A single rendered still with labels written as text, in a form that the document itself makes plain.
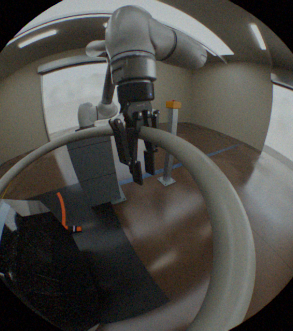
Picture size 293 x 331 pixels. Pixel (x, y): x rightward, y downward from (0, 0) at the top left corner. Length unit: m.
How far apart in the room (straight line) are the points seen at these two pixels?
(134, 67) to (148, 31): 0.09
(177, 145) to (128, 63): 0.16
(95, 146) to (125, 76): 0.84
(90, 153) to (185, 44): 0.96
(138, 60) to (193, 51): 0.16
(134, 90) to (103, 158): 0.89
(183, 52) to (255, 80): 5.98
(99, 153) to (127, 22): 0.95
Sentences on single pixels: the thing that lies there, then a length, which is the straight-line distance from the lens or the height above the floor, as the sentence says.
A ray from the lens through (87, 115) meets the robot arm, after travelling 1.06.
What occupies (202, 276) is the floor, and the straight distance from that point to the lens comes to 1.14.
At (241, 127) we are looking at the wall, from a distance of 6.02.
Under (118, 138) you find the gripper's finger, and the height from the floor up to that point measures 0.97.
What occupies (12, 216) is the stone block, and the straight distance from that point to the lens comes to 0.55.
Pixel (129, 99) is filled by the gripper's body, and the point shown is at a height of 1.05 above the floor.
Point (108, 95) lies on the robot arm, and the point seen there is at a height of 1.13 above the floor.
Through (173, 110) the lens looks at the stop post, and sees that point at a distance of 1.25.
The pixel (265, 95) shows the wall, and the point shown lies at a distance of 5.99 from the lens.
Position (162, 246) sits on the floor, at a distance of 1.09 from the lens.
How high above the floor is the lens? 1.04
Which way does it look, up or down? 32 degrees down
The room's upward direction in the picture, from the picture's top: straight up
